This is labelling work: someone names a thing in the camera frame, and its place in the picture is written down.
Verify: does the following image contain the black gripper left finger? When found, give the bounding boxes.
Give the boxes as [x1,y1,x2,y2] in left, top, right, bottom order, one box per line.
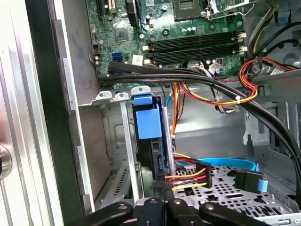
[68,180,165,226]

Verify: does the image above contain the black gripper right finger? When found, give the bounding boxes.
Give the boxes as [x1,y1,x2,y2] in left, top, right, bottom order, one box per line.
[164,182,269,226]

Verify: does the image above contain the orange red yellow power wire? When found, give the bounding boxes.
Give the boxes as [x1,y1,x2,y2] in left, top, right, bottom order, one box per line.
[164,152,213,192]

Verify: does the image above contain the hard disk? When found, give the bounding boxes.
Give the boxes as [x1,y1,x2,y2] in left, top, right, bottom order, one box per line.
[131,93,176,186]

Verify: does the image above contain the grey metal disk bay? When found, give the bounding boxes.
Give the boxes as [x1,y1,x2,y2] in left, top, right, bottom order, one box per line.
[77,86,179,212]

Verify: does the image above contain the grey metal drive cage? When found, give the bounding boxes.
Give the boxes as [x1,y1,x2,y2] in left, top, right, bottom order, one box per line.
[243,68,301,196]

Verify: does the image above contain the black PC case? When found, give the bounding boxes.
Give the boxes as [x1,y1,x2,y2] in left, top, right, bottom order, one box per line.
[23,0,301,226]

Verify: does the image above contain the blue SATA port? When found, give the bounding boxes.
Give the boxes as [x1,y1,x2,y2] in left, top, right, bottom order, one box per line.
[110,51,125,63]

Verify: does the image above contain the RAM slot white clips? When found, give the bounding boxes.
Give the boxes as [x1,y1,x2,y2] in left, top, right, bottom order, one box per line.
[143,46,249,66]
[143,32,248,52]

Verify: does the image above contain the RAM slot black clips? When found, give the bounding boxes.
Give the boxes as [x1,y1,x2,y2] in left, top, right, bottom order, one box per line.
[150,39,239,58]

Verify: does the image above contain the green motherboard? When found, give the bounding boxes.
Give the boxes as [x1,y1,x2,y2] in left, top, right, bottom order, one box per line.
[86,0,247,90]

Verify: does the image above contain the CPU socket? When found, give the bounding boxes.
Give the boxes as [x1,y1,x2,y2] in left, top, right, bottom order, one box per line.
[173,0,203,23]

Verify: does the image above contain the metal socket cover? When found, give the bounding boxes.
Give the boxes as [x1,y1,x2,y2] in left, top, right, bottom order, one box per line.
[206,0,258,21]

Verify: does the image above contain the black expansion slot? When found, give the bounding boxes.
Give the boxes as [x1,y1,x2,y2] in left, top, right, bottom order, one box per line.
[96,0,107,27]

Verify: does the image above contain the blue SATA wire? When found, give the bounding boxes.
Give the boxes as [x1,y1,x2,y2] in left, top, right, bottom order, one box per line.
[197,157,269,194]

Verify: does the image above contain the orange red wire bundle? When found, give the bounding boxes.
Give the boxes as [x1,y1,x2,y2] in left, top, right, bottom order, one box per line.
[170,56,301,142]

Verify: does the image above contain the black cable bundle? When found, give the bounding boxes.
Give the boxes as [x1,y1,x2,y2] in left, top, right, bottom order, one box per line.
[97,60,301,196]

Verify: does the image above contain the yellow black wire bundle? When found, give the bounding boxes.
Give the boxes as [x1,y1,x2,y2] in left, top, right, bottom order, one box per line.
[246,4,283,62]

